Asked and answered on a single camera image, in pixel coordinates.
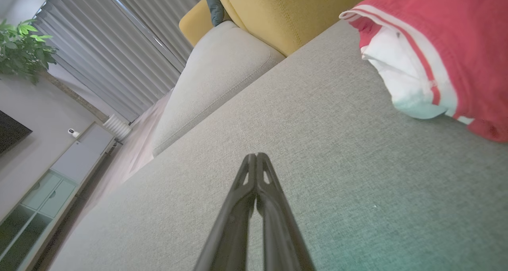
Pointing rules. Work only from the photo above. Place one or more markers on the small yellow sofa back cushion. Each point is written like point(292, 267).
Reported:
point(196, 23)

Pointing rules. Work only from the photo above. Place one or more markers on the low grey green cabinet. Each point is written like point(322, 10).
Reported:
point(51, 191)

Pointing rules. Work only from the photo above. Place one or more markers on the grey sofa chaise seat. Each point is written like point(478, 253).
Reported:
point(317, 175)

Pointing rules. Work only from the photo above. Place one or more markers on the black television screen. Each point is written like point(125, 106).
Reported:
point(12, 132)

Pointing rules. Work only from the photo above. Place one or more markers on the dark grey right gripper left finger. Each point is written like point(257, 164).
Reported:
point(230, 227)

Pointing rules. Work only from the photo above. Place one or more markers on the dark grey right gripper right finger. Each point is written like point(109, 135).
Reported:
point(278, 231)

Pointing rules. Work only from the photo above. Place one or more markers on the grey sofa seat cushion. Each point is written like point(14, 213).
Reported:
point(214, 80)

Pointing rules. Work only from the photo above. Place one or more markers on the red and white jersey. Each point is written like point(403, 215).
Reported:
point(448, 49)

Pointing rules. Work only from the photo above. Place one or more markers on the large yellow sofa back cushion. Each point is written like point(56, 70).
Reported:
point(293, 13)

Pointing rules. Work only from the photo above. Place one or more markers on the grey pleated curtains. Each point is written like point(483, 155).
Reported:
point(119, 41)

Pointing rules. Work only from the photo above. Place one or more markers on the teal throw pillow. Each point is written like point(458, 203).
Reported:
point(216, 5)

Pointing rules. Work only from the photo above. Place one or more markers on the green plant with brown trunk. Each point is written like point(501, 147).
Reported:
point(24, 50)

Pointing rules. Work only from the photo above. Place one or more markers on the small white security camera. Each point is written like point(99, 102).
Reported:
point(73, 133)

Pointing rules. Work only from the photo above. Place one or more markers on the white ribbed plant pot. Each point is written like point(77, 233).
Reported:
point(117, 127)

